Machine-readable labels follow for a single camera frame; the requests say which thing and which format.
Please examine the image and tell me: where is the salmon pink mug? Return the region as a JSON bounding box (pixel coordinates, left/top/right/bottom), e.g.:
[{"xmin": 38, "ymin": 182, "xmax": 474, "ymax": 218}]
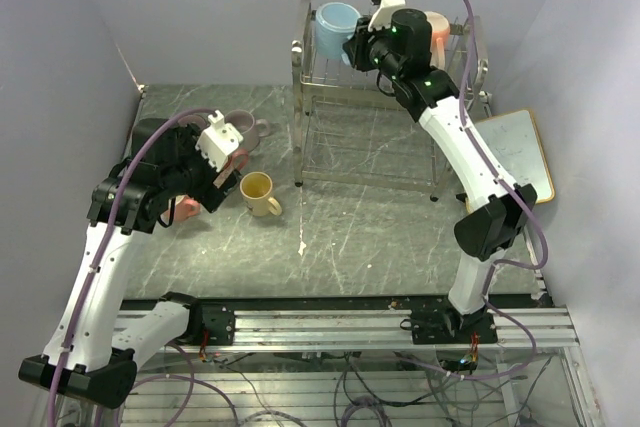
[{"xmin": 161, "ymin": 195, "xmax": 201, "ymax": 224}]

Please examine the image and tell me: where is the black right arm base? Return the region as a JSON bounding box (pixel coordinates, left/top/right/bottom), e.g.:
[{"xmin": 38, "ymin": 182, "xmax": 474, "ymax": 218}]
[{"xmin": 400, "ymin": 307, "xmax": 498, "ymax": 345}]

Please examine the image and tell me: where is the blue mug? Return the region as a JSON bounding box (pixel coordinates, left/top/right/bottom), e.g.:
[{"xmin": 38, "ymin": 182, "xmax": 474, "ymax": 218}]
[{"xmin": 314, "ymin": 2, "xmax": 360, "ymax": 65}]

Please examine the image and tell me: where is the orange white mug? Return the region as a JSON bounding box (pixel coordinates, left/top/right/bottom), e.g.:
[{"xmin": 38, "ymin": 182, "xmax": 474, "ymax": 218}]
[{"xmin": 425, "ymin": 11, "xmax": 450, "ymax": 70}]

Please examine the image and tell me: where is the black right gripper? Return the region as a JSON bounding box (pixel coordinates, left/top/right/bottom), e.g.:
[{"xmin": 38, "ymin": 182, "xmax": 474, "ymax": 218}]
[{"xmin": 344, "ymin": 14, "xmax": 403, "ymax": 82}]

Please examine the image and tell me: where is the dark mauve mug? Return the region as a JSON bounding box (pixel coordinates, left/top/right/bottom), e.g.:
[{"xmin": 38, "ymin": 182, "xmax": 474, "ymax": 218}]
[{"xmin": 178, "ymin": 114, "xmax": 209, "ymax": 130}]

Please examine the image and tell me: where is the metal two-tier dish rack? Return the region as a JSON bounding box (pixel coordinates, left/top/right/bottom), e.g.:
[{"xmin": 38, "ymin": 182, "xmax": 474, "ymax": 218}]
[{"xmin": 290, "ymin": 0, "xmax": 494, "ymax": 203}]

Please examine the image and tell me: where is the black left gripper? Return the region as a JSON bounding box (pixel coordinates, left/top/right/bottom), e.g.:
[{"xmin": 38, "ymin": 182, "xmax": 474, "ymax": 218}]
[{"xmin": 160, "ymin": 122, "xmax": 242, "ymax": 211}]

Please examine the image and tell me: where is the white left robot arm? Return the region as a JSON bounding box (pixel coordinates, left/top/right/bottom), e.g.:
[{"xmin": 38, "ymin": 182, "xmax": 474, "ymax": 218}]
[{"xmin": 18, "ymin": 110, "xmax": 243, "ymax": 409}]

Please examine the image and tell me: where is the cream yellow mug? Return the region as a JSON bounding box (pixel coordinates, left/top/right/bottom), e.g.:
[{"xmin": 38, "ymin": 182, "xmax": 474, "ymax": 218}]
[{"xmin": 240, "ymin": 172, "xmax": 282, "ymax": 217}]

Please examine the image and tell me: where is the wire shelf with cables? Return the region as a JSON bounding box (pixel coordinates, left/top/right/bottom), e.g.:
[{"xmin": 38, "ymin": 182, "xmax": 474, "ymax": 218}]
[{"xmin": 29, "ymin": 346, "xmax": 601, "ymax": 427}]

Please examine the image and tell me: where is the whiteboard with yellow frame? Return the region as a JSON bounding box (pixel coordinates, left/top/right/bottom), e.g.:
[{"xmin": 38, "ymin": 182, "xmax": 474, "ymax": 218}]
[{"xmin": 475, "ymin": 109, "xmax": 555, "ymax": 204}]

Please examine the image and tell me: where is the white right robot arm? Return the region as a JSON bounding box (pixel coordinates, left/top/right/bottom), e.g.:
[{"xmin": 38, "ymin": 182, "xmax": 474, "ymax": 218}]
[{"xmin": 343, "ymin": 8, "xmax": 537, "ymax": 343}]

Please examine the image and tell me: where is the red mug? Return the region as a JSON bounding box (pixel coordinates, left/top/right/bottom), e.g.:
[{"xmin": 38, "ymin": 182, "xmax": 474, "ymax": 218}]
[{"xmin": 226, "ymin": 148, "xmax": 249, "ymax": 171}]

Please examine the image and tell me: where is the aluminium mounting rail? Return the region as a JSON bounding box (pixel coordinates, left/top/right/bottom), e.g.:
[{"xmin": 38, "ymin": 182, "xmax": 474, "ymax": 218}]
[{"xmin": 54, "ymin": 307, "xmax": 581, "ymax": 353}]

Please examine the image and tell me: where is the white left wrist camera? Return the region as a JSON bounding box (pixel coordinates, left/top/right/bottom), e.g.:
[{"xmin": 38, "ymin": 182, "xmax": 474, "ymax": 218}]
[{"xmin": 196, "ymin": 110, "xmax": 244, "ymax": 172}]

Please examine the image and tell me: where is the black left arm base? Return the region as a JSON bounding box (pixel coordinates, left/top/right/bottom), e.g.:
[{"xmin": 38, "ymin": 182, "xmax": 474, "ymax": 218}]
[{"xmin": 158, "ymin": 292, "xmax": 236, "ymax": 346}]

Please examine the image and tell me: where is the light purple mug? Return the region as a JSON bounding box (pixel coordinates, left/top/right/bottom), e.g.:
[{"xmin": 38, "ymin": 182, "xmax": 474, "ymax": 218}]
[{"xmin": 225, "ymin": 110, "xmax": 271, "ymax": 152}]

